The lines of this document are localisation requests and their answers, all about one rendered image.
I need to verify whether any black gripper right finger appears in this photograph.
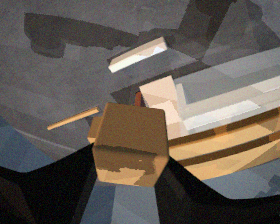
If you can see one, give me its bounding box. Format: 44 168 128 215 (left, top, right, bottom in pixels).
155 156 280 224

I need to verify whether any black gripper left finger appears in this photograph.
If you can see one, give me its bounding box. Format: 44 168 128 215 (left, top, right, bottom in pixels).
0 143 97 224

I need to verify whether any yellow thin bar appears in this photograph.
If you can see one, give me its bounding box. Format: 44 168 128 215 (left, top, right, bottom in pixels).
47 107 99 131

